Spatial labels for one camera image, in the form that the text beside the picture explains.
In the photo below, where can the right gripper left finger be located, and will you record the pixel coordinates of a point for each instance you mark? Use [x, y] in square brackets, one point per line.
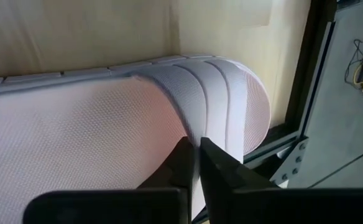
[122, 208]

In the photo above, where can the silver corner bracket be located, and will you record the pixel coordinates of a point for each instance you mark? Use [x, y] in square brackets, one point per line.
[290, 165]

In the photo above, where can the pink rubber slide sandal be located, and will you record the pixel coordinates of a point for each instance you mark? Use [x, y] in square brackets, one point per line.
[76, 140]

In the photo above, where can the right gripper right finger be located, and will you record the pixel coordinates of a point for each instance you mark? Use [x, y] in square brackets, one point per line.
[262, 208]

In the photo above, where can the black aluminium extrusion frame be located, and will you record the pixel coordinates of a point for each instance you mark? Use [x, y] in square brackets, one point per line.
[306, 77]

